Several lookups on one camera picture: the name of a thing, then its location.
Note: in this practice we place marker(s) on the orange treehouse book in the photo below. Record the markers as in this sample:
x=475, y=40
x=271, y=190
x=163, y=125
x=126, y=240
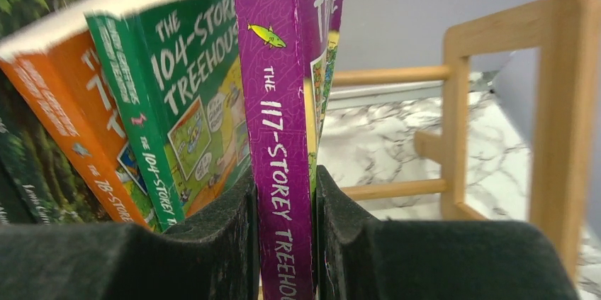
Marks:
x=54, y=66

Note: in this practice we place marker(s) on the green treehouse book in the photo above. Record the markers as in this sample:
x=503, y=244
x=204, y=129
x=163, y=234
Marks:
x=173, y=67

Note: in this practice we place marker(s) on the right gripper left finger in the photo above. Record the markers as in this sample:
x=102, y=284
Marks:
x=211, y=255

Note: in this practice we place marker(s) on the purple treehouse book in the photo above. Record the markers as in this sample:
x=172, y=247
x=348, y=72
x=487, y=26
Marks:
x=288, y=50

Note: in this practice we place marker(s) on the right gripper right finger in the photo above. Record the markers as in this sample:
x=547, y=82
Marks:
x=362, y=257

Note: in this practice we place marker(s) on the wooden book rack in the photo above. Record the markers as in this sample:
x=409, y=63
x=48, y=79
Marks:
x=502, y=130

